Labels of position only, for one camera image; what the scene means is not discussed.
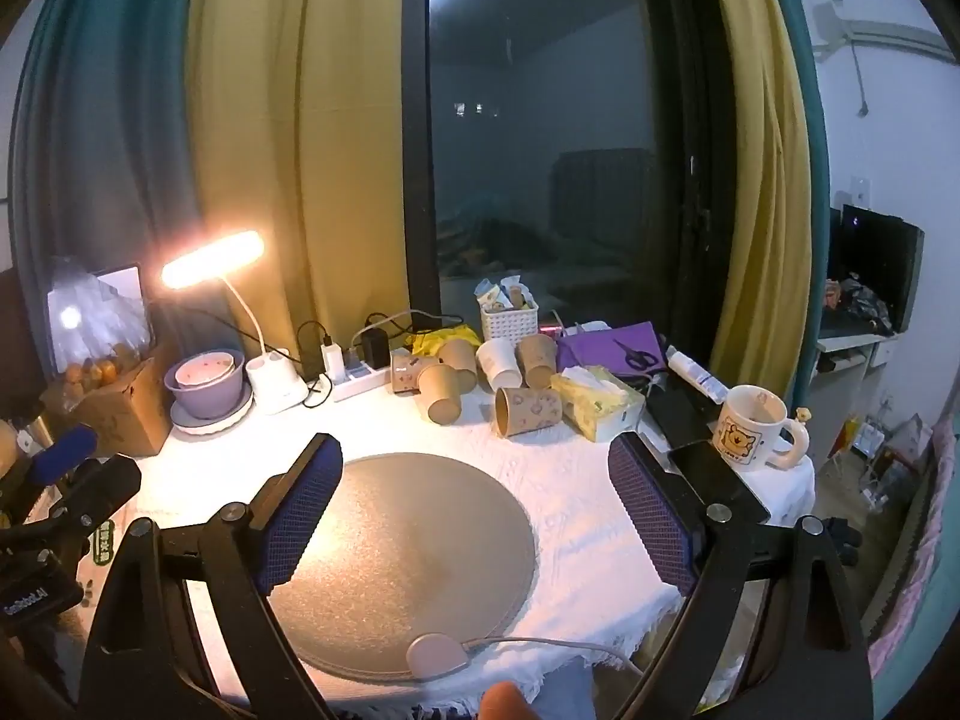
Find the cardboard box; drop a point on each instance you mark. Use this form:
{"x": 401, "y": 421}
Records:
{"x": 112, "y": 416}

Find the clear plastic bag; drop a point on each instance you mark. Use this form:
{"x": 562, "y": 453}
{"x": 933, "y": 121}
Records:
{"x": 97, "y": 307}

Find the white printed carton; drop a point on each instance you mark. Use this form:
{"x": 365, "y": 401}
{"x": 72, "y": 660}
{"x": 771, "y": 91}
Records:
{"x": 101, "y": 555}

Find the dark glass window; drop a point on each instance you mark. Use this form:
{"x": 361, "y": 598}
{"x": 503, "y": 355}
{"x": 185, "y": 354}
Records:
{"x": 525, "y": 127}

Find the white flat device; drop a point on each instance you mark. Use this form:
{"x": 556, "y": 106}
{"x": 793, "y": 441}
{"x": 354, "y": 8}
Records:
{"x": 585, "y": 328}

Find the teal curtain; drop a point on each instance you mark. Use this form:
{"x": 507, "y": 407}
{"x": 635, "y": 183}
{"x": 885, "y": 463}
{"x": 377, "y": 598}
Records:
{"x": 814, "y": 165}
{"x": 97, "y": 127}

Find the purple bowl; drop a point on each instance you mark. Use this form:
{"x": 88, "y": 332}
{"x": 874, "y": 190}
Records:
{"x": 206, "y": 399}

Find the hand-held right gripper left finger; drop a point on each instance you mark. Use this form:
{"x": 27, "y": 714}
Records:
{"x": 296, "y": 521}

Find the cream mug with cat print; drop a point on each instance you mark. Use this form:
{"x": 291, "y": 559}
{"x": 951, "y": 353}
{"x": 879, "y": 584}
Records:
{"x": 746, "y": 436}

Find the small brown patterned box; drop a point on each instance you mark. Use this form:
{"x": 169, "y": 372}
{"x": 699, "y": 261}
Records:
{"x": 405, "y": 373}

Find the brown cardboard tube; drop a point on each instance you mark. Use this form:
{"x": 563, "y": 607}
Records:
{"x": 517, "y": 291}

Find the person's leg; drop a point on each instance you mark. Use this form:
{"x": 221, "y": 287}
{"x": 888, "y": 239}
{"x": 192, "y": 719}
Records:
{"x": 506, "y": 701}

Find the cream packet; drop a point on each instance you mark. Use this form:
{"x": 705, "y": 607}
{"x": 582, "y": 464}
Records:
{"x": 491, "y": 294}

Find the yellow curtain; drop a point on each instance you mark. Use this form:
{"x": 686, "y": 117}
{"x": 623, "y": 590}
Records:
{"x": 300, "y": 127}
{"x": 765, "y": 202}

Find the white plate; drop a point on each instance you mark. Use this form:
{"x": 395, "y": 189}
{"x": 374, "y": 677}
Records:
{"x": 225, "y": 420}

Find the black smartphone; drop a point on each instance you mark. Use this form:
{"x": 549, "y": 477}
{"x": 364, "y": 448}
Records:
{"x": 716, "y": 480}

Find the white woven basket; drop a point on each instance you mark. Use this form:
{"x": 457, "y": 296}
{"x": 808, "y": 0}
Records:
{"x": 510, "y": 324}

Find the white charger plug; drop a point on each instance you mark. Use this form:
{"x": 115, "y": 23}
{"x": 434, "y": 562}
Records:
{"x": 332, "y": 360}

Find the white desk lamp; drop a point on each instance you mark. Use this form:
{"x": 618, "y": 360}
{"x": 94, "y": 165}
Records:
{"x": 277, "y": 388}

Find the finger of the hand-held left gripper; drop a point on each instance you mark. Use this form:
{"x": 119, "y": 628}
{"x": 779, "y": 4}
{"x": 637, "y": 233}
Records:
{"x": 105, "y": 481}
{"x": 64, "y": 451}

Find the round grey placemat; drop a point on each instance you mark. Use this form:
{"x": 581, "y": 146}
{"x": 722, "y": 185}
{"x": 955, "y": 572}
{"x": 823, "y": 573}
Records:
{"x": 420, "y": 540}

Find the black flat case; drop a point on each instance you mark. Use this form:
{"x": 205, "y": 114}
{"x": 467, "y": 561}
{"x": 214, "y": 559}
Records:
{"x": 679, "y": 412}

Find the white tube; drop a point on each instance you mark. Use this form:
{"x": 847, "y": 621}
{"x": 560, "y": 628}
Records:
{"x": 697, "y": 375}

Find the white air conditioner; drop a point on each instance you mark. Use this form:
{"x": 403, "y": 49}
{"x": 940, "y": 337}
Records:
{"x": 885, "y": 34}

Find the white paper cup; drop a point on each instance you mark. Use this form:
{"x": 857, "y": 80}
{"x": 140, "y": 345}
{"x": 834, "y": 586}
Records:
{"x": 499, "y": 364}

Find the plain brown paper cup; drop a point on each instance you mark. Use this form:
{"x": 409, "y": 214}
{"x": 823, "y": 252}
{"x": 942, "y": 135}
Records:
{"x": 538, "y": 361}
{"x": 460, "y": 360}
{"x": 441, "y": 395}

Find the white side desk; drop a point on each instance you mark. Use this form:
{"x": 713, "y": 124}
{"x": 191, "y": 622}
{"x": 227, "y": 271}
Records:
{"x": 847, "y": 390}

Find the black plastic bag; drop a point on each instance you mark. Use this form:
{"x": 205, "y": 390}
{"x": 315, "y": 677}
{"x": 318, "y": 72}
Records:
{"x": 862, "y": 304}

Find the black charger plug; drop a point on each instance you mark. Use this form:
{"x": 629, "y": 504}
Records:
{"x": 376, "y": 349}

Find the pink patterned blanket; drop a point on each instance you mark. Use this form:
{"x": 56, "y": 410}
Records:
{"x": 926, "y": 540}

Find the pink bowl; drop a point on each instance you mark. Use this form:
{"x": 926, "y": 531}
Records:
{"x": 202, "y": 369}

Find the pile of oranges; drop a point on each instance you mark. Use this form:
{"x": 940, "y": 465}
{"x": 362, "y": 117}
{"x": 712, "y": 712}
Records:
{"x": 94, "y": 375}

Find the white power strip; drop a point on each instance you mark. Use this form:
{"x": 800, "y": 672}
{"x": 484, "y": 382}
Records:
{"x": 361, "y": 382}

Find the white tablecloth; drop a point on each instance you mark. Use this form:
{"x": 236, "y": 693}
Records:
{"x": 570, "y": 495}

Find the black scissors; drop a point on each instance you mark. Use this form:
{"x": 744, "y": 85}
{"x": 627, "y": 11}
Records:
{"x": 636, "y": 356}

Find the printed brown paper cup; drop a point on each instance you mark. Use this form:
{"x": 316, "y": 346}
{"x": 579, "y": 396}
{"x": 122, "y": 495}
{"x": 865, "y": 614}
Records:
{"x": 527, "y": 412}

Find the yellow tissue pack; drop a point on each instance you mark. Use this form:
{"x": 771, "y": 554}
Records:
{"x": 600, "y": 406}

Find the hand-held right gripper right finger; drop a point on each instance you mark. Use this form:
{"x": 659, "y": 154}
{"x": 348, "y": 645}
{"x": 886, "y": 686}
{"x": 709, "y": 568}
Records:
{"x": 654, "y": 521}

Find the black monitor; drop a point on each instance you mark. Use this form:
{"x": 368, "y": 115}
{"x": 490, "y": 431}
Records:
{"x": 881, "y": 255}

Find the yellow plastic bag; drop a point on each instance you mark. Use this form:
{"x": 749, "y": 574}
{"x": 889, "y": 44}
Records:
{"x": 442, "y": 339}

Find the purple folder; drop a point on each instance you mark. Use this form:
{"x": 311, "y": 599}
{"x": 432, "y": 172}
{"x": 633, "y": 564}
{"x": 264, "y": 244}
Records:
{"x": 592, "y": 349}

